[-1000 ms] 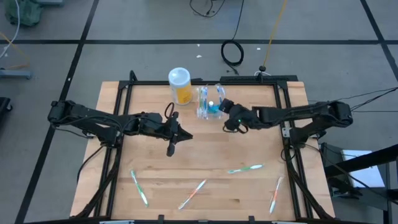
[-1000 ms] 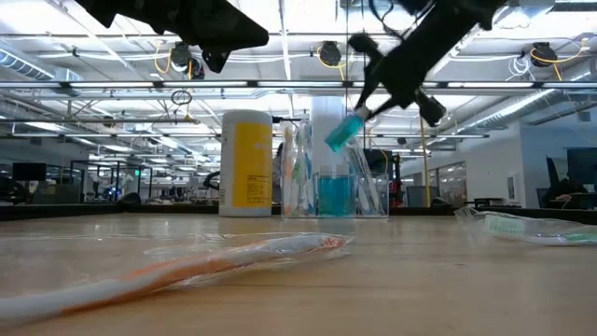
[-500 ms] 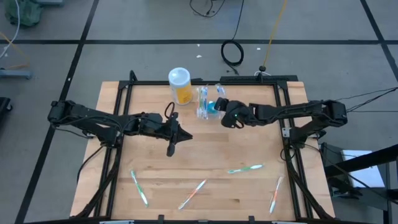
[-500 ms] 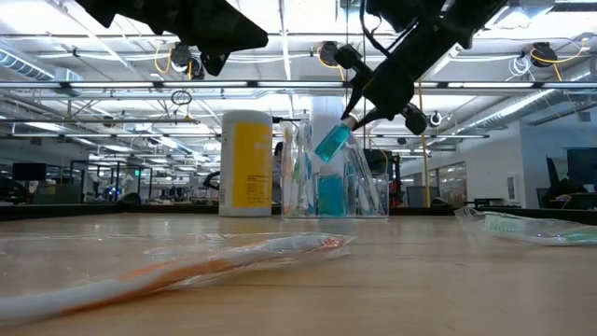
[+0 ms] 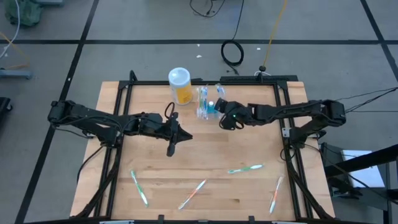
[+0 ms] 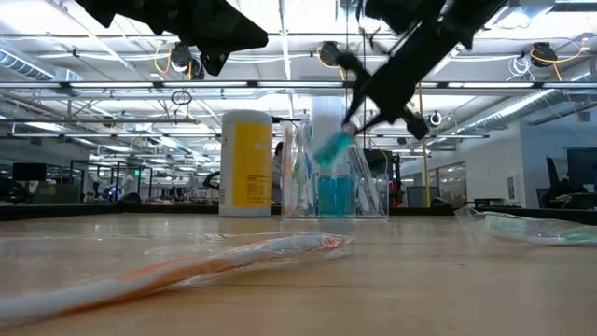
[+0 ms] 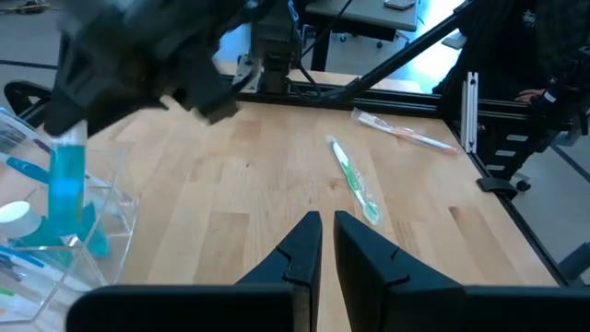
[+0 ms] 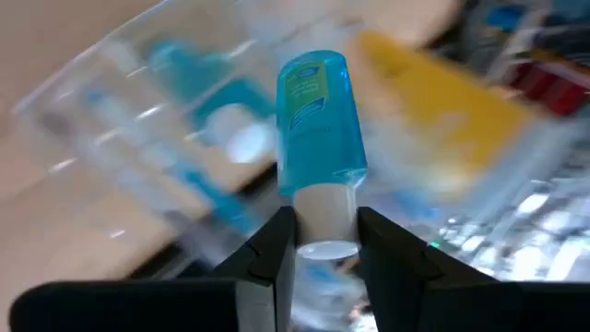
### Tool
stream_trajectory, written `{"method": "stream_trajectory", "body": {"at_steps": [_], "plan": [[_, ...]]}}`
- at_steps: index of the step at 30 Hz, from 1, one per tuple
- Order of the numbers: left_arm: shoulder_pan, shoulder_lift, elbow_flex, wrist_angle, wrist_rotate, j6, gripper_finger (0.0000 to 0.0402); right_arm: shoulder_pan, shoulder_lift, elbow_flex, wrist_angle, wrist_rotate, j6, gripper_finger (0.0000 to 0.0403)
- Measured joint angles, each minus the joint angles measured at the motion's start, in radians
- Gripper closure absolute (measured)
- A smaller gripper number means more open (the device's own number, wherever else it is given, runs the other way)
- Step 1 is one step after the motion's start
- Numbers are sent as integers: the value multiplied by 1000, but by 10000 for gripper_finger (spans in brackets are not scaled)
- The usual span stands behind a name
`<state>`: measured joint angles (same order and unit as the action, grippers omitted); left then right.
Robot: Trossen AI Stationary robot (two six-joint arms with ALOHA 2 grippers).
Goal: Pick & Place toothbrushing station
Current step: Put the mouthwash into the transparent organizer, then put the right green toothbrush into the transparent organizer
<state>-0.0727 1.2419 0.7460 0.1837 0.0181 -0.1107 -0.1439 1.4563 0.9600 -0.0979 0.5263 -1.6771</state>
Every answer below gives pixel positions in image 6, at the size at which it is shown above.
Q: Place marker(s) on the white round column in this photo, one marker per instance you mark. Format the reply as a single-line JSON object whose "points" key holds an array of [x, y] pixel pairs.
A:
{"points": [[326, 112]]}

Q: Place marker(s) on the black monitor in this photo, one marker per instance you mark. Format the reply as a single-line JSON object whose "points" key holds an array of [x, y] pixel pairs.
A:
{"points": [[29, 172], [583, 165]]}

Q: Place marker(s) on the silver ventilation duct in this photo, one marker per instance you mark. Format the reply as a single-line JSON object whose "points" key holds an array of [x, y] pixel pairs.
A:
{"points": [[28, 65], [513, 109]]}

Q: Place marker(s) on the person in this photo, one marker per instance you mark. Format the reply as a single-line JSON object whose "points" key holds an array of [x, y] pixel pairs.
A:
{"points": [[562, 189], [278, 172]]}

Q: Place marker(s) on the orange toothbrush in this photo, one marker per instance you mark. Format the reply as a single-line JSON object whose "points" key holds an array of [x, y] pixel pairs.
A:
{"points": [[186, 270]]}

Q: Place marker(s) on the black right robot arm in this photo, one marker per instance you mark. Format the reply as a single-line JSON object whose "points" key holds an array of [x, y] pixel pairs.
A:
{"points": [[420, 11]]}

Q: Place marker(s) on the teal mouthwash bottle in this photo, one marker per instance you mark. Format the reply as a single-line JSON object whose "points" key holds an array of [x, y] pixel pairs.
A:
{"points": [[327, 196], [346, 196], [331, 149]]}

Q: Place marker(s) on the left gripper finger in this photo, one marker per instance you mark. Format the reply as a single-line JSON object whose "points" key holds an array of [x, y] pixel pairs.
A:
{"points": [[214, 60], [238, 30]]}

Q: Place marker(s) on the black machine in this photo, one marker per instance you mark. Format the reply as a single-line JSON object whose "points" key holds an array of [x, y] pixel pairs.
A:
{"points": [[380, 161]]}

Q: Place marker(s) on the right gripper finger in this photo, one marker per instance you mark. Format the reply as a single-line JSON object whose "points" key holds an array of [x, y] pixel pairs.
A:
{"points": [[384, 121], [356, 98]]}

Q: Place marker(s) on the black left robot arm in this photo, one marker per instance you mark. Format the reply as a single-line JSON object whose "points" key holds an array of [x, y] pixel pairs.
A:
{"points": [[126, 7]]}

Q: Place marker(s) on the white canister with yellow label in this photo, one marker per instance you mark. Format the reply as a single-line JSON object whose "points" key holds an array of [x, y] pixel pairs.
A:
{"points": [[245, 163]]}

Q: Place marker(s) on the clear acrylic holder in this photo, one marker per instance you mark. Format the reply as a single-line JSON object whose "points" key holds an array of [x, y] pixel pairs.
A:
{"points": [[380, 205]]}

